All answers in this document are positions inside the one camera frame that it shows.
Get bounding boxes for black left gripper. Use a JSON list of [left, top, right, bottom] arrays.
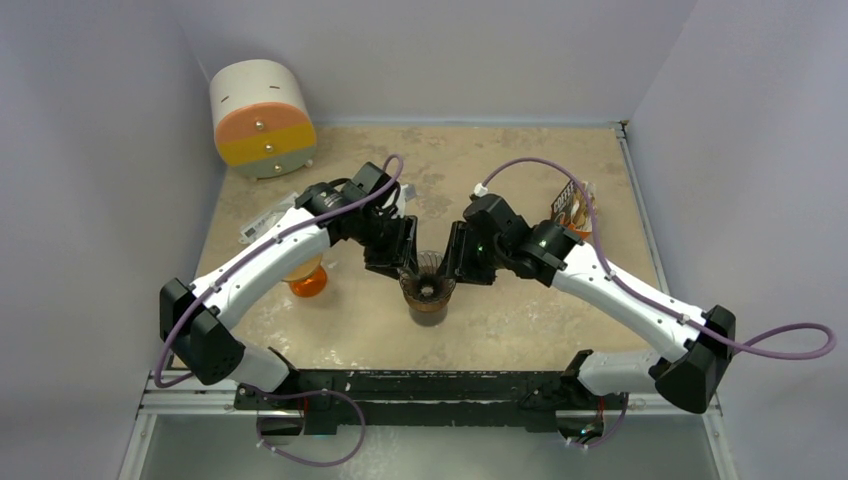
[[355, 209, 419, 279]]

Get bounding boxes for grey glass carafe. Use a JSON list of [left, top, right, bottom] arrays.
[[409, 308, 448, 327]]

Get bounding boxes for orange glass carafe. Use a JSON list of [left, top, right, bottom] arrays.
[[288, 265, 328, 298]]

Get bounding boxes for light wooden dripper ring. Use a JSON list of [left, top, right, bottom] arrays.
[[281, 253, 325, 284]]

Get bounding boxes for clear plastic filter packet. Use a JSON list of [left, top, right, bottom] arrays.
[[239, 191, 298, 245]]

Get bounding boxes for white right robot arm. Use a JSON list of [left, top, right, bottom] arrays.
[[439, 194, 736, 414]]

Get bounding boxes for orange coffee filter box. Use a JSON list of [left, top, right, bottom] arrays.
[[550, 180, 593, 240]]

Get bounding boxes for white round drawer cabinet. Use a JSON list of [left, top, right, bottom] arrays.
[[209, 59, 317, 180]]

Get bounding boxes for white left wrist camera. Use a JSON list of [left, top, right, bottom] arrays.
[[395, 184, 417, 210]]

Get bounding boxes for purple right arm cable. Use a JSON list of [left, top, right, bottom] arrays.
[[478, 156, 837, 362]]

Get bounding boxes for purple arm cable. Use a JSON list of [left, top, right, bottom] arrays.
[[478, 156, 837, 362], [153, 154, 405, 389]]

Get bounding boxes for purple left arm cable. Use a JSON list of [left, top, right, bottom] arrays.
[[153, 154, 405, 389]]

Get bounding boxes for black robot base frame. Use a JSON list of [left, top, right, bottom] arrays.
[[234, 351, 626, 440]]

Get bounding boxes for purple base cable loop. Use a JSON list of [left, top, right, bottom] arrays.
[[255, 389, 367, 468]]

